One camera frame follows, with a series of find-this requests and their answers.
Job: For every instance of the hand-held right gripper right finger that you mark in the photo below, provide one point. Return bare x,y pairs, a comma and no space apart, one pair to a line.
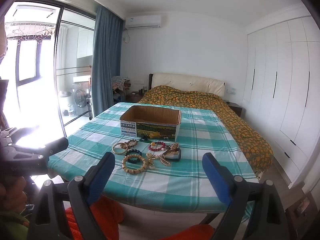
215,177

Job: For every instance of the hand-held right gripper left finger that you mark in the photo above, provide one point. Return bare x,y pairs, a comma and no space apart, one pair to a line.
100,177

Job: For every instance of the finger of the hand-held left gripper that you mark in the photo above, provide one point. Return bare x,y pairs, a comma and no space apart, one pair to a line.
53,147

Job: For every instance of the gold bangle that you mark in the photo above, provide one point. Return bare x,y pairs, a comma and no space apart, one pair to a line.
117,152

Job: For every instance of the printed cardboard box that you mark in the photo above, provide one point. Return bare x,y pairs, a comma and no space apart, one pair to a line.
150,130

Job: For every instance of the person's left hand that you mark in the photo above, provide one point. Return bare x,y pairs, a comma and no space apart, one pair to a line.
11,193

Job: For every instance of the teal checked cloth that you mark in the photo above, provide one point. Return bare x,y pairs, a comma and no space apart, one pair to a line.
175,180

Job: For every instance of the orange cloth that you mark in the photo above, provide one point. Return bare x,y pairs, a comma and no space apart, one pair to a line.
105,217

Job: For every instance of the dark table leg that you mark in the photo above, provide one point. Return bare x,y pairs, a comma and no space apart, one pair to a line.
208,218

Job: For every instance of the metal basin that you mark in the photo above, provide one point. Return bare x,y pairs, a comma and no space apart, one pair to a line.
65,94

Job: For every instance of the grey washing machine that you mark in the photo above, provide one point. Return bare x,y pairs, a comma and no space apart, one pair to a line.
80,96

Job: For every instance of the dark wooden nightstand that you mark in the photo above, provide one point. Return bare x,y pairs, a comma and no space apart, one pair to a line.
133,97
235,108

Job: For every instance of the dark wooden furniture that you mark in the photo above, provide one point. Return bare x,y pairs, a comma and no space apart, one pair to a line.
300,210

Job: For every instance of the pile of clothes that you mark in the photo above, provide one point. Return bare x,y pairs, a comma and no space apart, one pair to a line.
118,83

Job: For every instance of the blue curtain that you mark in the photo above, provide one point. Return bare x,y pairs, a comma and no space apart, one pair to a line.
106,62

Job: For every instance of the white wardrobe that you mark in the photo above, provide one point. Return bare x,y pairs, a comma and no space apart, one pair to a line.
282,92

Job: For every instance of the white balcony cabinet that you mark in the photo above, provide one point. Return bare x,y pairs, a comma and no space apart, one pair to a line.
85,42

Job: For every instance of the ceiling drying rack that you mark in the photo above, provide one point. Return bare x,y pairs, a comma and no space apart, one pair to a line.
30,33

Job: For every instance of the white air conditioner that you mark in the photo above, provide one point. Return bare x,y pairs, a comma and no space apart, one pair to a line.
142,22

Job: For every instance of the wall socket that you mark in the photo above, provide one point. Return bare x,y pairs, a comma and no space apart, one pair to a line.
231,91

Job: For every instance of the black window frame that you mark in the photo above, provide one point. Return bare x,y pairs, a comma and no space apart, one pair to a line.
17,60

